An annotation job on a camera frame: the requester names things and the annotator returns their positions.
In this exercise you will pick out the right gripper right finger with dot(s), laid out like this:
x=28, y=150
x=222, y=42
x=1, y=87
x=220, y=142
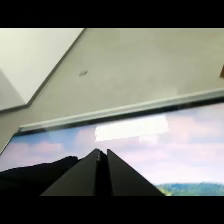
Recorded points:
x=128, y=180

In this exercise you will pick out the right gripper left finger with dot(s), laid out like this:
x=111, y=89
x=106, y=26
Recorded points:
x=80, y=180

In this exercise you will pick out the dark green garment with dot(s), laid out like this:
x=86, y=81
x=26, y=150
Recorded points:
x=30, y=178

